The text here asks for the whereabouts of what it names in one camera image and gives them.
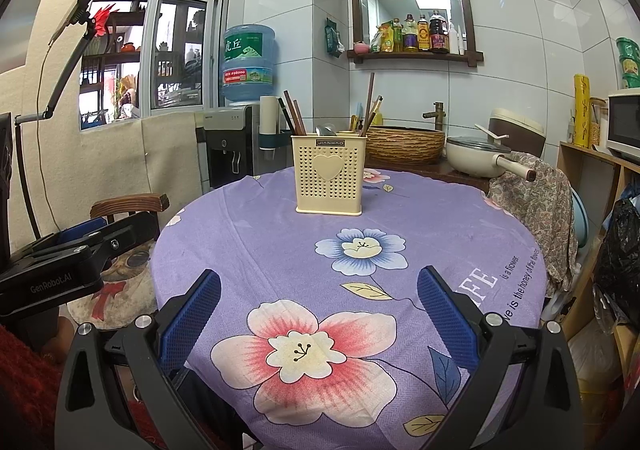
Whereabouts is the dark wooden chair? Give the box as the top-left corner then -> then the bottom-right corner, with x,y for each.
90,193 -> 171,237

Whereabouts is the black curved stand pole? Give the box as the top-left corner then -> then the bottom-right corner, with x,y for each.
14,120 -> 43,241

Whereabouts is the bamboo style faucet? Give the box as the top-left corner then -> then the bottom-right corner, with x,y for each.
422,102 -> 449,131

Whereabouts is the woven basket sink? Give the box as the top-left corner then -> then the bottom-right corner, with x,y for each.
364,126 -> 447,167

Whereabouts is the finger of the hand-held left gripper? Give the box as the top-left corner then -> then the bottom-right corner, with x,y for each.
20,217 -> 108,255
30,211 -> 162,273

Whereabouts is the brown and white rice cooker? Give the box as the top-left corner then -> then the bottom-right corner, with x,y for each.
488,108 -> 547,159

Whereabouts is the stack of green tubs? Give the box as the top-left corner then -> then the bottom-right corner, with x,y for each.
615,36 -> 640,90

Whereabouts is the dog print seat cushion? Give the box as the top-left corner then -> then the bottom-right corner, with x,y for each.
66,240 -> 160,328

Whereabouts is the blue water jug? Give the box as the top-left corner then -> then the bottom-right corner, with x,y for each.
221,24 -> 277,106

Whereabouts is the blue plastic basin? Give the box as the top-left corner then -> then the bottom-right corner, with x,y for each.
570,189 -> 597,258

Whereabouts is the white ladle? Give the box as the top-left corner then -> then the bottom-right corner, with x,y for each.
473,123 -> 510,141

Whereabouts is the white microwave oven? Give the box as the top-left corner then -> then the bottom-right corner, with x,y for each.
606,88 -> 640,161

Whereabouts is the floral patterned cloth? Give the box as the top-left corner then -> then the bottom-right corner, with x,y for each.
486,151 -> 579,299

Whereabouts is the beige felt wall covering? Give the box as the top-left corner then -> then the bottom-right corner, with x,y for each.
0,0 -> 212,251

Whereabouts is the yellow roll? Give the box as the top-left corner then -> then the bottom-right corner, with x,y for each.
573,74 -> 593,149

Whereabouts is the light wooden shelf unit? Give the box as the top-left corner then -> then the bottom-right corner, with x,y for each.
556,141 -> 640,381

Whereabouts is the black chopstick with gold ring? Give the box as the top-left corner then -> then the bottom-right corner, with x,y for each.
277,97 -> 297,137

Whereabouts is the dark wooden wall shelf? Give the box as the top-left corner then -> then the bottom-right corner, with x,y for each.
344,0 -> 485,69

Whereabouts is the water dispenser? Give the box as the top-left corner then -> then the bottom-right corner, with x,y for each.
201,104 -> 262,189

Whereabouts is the red pinwheel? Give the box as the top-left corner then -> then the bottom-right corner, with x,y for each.
91,4 -> 117,36

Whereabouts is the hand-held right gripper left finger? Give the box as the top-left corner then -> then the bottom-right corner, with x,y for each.
55,269 -> 222,450

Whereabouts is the purple floral tablecloth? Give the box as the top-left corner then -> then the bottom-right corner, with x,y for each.
149,168 -> 546,450

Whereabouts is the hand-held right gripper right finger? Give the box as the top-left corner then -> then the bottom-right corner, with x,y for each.
417,266 -> 584,450

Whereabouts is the purple label sauce bottle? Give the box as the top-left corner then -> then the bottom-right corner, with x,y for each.
402,13 -> 419,53

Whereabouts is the white plastic bag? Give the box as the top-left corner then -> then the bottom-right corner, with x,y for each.
567,317 -> 628,393

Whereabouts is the dark soy sauce bottle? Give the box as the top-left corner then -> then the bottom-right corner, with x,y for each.
428,10 -> 450,54

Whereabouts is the yellow label sauce bottle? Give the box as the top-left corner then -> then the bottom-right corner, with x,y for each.
416,14 -> 432,52

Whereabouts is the white pan with lid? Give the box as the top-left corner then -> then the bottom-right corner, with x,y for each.
445,136 -> 537,183

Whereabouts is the person's left forearm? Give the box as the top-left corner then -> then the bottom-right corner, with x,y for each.
0,315 -> 76,450

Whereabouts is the green wall packet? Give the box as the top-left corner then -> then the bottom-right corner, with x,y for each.
324,18 -> 347,59

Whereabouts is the dark wooden counter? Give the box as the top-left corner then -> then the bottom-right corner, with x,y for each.
364,159 -> 492,195

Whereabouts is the paper cup dispenser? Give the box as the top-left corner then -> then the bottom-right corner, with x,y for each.
258,96 -> 279,161

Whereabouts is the glass jar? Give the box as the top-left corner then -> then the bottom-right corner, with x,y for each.
590,98 -> 609,149

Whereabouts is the yellow seasoning packet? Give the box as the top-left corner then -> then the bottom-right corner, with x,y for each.
370,21 -> 396,54

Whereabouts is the cream perforated utensil holder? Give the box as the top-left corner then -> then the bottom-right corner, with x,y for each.
291,133 -> 369,217

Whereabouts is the sliding window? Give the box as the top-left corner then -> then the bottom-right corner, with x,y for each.
79,0 -> 232,131

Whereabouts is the black plastic bag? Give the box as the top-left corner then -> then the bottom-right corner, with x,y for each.
593,199 -> 640,328

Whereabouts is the white squeeze bottle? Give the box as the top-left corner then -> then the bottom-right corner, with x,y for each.
448,22 -> 467,55

